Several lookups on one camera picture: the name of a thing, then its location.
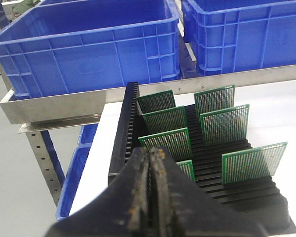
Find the blue plastic crate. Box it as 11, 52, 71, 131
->
0, 0, 180, 99
182, 0, 296, 76

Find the black slotted board rack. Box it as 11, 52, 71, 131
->
108, 82, 296, 235

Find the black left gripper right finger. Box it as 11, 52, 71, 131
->
149, 147, 267, 237

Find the blue plastic bin below table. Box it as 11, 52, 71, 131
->
56, 123, 98, 221

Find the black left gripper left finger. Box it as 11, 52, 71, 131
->
45, 148, 149, 237

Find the perforated steel frame leg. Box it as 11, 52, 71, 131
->
26, 130, 65, 205

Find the green perforated circuit board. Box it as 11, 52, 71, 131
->
200, 104, 250, 146
143, 106, 187, 134
194, 85, 235, 122
137, 90, 176, 114
222, 142, 288, 185
139, 127, 193, 161
176, 159, 195, 181

